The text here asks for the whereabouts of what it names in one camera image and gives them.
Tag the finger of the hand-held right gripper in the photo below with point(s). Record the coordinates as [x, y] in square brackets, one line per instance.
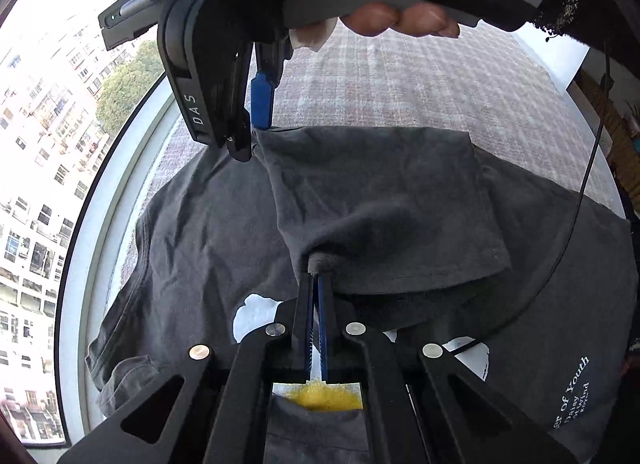
[261, 99]
[239, 134]

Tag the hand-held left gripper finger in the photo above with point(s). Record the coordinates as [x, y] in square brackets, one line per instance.
[322, 324]
[310, 324]

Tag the dark grey daisy t-shirt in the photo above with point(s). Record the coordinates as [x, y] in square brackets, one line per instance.
[400, 204]

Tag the green tree outside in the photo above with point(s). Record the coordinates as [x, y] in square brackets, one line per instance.
[125, 84]

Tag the pink checked blanket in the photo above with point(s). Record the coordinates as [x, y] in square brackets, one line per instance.
[400, 84]

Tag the apartment buildings outside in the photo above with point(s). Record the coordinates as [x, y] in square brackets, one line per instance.
[30, 194]

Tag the white window frame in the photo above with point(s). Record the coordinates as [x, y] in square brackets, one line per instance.
[75, 294]

